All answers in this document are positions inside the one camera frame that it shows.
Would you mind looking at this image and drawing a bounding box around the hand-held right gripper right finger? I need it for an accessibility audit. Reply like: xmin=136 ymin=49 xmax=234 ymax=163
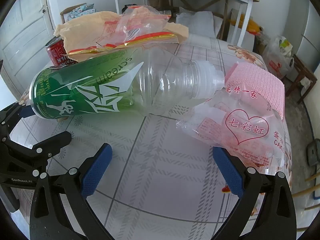
xmin=212 ymin=146 xmax=297 ymax=240

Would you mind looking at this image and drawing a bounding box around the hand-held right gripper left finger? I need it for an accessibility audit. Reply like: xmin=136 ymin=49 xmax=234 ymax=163
xmin=29 ymin=143 xmax=115 ymax=240

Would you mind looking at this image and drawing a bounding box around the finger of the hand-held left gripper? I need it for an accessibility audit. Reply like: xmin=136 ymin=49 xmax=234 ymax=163
xmin=5 ymin=131 xmax=73 ymax=178
xmin=0 ymin=102 xmax=34 ymax=140

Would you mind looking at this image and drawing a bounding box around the pink print plastic bag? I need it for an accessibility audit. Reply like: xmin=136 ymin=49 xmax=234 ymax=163
xmin=176 ymin=62 xmax=286 ymax=175

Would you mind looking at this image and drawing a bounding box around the green label plastic bottle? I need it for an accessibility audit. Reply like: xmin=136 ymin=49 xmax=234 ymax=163
xmin=29 ymin=47 xmax=225 ymax=119

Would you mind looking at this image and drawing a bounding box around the red drink can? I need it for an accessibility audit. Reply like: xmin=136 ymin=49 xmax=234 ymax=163
xmin=45 ymin=35 xmax=78 ymax=68

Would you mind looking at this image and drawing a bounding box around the brown paper bag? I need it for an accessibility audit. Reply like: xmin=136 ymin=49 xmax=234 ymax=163
xmin=54 ymin=11 xmax=189 ymax=63

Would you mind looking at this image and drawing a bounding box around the clear red print plastic bag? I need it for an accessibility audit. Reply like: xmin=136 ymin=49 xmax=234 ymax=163
xmin=62 ymin=5 xmax=179 ymax=55

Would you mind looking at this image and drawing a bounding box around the floral checked tablecloth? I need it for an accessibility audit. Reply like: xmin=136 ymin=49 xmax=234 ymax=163
xmin=10 ymin=34 xmax=294 ymax=240

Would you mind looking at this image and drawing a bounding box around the white door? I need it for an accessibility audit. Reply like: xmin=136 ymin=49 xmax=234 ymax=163
xmin=0 ymin=0 xmax=57 ymax=100

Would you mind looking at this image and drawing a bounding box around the white plastic shopping bag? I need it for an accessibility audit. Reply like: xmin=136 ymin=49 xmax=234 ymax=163
xmin=262 ymin=35 xmax=295 ymax=82

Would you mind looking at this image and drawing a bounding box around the dark wooden stool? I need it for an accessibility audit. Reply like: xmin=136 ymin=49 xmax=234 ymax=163
xmin=285 ymin=54 xmax=318 ymax=103

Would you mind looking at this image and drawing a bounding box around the yellow bag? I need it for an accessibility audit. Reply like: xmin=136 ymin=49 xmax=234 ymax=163
xmin=246 ymin=17 xmax=264 ymax=34

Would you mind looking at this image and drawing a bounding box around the white desk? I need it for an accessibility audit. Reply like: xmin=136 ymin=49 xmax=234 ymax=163
xmin=107 ymin=0 xmax=260 ymax=48

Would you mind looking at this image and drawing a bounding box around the white pillow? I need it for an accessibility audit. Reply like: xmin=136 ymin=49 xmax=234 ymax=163
xmin=176 ymin=11 xmax=217 ymax=39

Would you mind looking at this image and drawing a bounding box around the white refrigerator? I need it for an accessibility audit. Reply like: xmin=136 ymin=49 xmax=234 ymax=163
xmin=290 ymin=0 xmax=320 ymax=63

